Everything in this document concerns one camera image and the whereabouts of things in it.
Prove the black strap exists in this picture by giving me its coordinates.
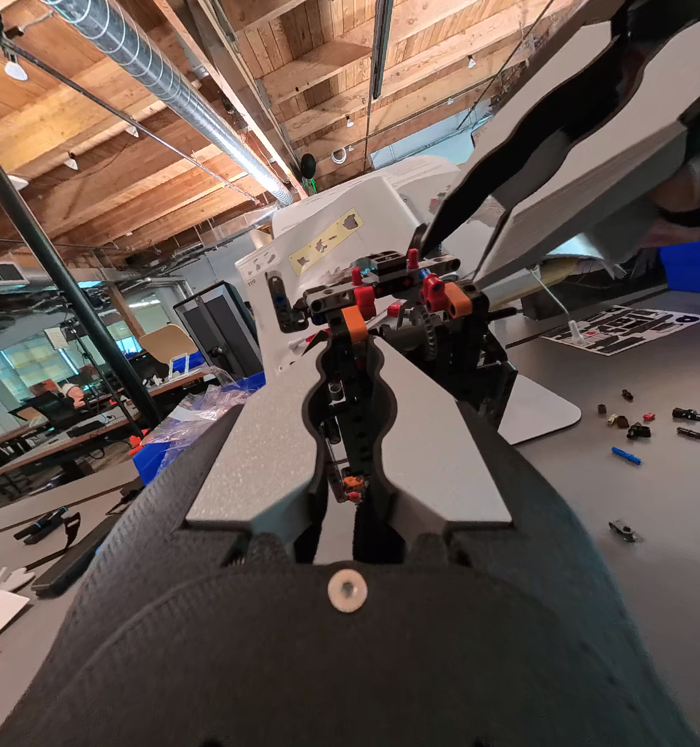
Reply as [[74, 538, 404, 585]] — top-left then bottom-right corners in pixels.
[[57, 511, 82, 554]]

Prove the multicoloured lego car model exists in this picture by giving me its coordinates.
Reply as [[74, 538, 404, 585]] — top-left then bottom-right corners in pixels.
[[267, 230, 518, 506]]

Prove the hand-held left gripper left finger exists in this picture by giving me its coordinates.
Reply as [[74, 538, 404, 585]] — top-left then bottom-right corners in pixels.
[[185, 337, 330, 558]]

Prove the white cardboard cutout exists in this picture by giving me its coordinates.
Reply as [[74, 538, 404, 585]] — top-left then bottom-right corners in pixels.
[[0, 568, 37, 602]]

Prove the sticker sheet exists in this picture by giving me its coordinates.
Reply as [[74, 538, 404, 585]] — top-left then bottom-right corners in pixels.
[[541, 305, 700, 357]]

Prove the silver ventilation duct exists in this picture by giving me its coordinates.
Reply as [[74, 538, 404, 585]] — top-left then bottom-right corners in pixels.
[[38, 0, 297, 206]]

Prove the lego instruction booklet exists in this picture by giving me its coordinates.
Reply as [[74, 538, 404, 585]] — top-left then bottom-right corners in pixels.
[[236, 154, 625, 375]]

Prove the wooden book stand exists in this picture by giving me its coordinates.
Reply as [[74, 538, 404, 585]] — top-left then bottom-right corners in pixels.
[[138, 324, 200, 383]]

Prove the person's right hand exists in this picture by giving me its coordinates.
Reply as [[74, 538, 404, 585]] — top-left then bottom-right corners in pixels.
[[644, 159, 700, 251]]

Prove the black linear ceiling lamp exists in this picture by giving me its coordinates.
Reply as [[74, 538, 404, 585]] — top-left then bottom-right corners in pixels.
[[370, 0, 395, 100]]

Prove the clear plastic bag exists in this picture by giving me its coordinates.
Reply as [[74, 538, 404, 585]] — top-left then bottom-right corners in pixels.
[[146, 382, 256, 451]]

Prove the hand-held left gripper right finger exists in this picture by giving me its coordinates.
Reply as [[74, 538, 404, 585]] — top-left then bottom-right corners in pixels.
[[376, 337, 513, 558]]

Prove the black office chair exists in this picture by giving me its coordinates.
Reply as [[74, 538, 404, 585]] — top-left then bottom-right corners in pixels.
[[12, 391, 81, 434]]

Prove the dark grey cabinet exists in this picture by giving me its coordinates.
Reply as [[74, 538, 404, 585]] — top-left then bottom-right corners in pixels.
[[173, 280, 264, 380]]

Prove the black steel pole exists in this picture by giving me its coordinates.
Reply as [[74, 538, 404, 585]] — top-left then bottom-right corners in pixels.
[[0, 131, 163, 430]]

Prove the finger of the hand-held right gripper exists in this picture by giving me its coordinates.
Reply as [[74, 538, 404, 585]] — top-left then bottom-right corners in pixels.
[[475, 26, 700, 289], [421, 20, 649, 254]]

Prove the black blue small device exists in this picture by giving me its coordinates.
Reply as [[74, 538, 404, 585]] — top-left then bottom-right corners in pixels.
[[13, 505, 71, 545]]

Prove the wooden office desk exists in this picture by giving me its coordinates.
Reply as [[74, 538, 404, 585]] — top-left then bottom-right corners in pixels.
[[0, 403, 142, 475]]

